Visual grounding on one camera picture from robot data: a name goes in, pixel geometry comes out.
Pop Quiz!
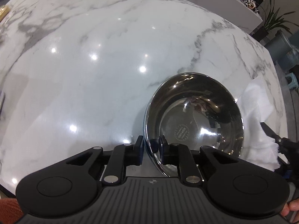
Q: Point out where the white cloth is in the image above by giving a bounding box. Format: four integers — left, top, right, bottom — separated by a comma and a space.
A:
237, 76, 280, 171

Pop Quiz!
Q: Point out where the stainless steel bowl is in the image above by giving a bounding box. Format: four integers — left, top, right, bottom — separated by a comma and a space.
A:
143, 72, 244, 177

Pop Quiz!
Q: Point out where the person's right hand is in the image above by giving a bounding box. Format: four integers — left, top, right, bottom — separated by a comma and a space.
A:
281, 199, 299, 216

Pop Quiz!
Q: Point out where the grey trash bin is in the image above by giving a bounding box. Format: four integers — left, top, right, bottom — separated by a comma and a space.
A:
265, 30, 298, 71

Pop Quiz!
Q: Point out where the potted green plant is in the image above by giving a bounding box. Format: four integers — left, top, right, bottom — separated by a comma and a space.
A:
252, 0, 298, 42

